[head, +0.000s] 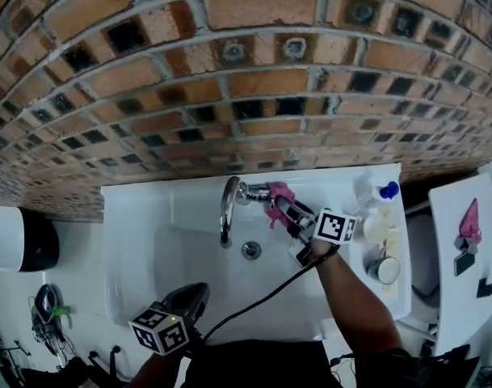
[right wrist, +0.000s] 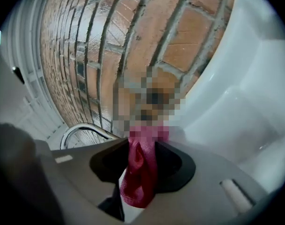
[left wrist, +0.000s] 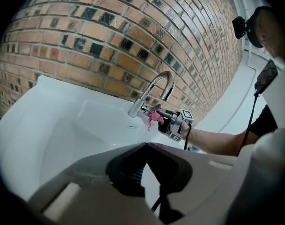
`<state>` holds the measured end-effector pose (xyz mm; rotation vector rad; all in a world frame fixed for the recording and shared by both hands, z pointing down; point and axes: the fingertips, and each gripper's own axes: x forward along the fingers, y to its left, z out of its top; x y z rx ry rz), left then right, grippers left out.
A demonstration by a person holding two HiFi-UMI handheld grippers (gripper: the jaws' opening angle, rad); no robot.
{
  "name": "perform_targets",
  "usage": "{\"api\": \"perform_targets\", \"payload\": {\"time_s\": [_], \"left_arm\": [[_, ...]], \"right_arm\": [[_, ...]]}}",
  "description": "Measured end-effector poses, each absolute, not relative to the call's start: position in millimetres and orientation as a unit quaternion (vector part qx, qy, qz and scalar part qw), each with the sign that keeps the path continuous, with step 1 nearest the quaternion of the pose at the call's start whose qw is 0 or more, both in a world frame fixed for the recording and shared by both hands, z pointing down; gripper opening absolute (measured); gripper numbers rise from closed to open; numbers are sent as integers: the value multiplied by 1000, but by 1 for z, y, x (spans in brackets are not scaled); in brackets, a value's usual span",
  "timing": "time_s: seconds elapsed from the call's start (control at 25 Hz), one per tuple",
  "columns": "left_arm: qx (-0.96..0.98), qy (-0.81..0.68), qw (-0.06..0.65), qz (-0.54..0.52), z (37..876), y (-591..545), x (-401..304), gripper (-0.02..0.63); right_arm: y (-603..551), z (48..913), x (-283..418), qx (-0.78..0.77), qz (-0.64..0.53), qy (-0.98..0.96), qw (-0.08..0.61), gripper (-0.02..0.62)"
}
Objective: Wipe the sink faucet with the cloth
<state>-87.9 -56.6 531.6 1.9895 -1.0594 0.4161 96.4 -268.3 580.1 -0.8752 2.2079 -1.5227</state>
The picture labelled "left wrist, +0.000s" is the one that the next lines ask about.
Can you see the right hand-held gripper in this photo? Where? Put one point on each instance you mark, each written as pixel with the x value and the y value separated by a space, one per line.
pixel 177 125

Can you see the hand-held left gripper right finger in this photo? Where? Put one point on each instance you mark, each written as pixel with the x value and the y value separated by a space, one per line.
pixel 172 172

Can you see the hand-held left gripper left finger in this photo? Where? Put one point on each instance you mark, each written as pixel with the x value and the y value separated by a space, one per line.
pixel 123 172

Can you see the pink cloth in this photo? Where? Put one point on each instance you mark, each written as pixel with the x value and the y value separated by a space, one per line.
pixel 154 118

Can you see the chrome sink faucet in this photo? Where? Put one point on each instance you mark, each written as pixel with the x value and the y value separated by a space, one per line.
pixel 154 85

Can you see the person's right forearm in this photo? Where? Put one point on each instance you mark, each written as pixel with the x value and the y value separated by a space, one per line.
pixel 217 140

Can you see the white sink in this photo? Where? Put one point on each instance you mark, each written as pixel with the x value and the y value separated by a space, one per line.
pixel 62 125

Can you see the person's white top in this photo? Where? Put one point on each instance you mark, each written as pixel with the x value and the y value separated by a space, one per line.
pixel 268 172

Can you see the person's black sleeve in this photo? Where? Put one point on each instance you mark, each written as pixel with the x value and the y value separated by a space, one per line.
pixel 264 123

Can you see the black chest device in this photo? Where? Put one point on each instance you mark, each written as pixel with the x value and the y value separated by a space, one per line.
pixel 266 77

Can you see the person's head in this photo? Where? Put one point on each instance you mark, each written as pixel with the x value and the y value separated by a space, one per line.
pixel 273 36

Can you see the black head camera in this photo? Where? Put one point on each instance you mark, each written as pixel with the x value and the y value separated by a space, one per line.
pixel 239 27

